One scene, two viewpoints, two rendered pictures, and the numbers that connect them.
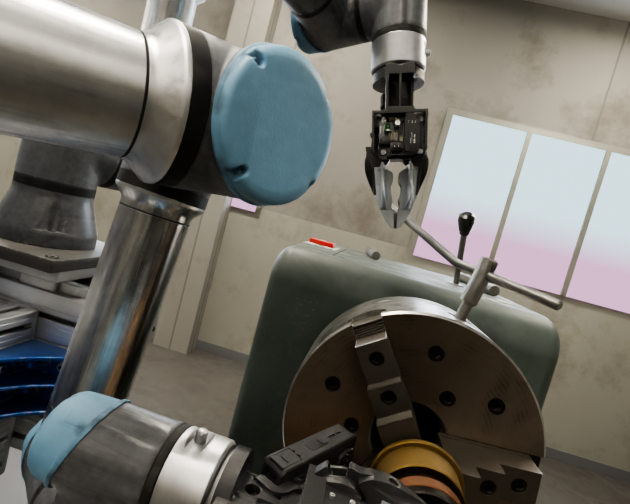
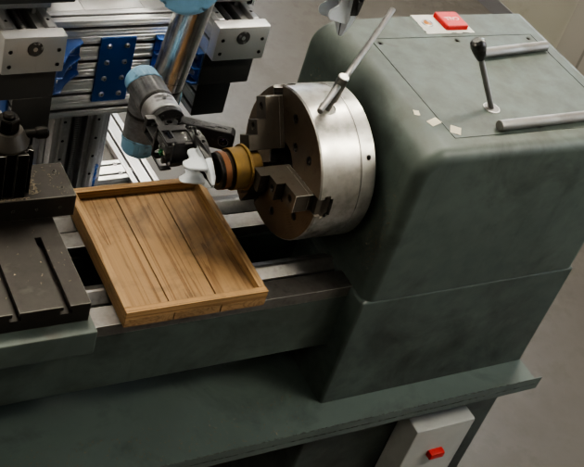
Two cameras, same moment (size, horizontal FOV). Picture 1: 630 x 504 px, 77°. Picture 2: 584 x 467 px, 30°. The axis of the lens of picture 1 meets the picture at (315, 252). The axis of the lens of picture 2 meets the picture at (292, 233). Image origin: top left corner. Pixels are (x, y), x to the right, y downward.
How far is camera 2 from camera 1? 1.95 m
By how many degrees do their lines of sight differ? 52
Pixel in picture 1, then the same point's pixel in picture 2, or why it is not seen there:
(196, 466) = (154, 103)
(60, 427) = (133, 73)
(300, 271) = (322, 44)
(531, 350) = (405, 162)
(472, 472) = (262, 173)
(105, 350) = (168, 52)
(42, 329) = not seen: hidden behind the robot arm
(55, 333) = not seen: hidden behind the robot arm
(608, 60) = not seen: outside the picture
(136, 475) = (141, 97)
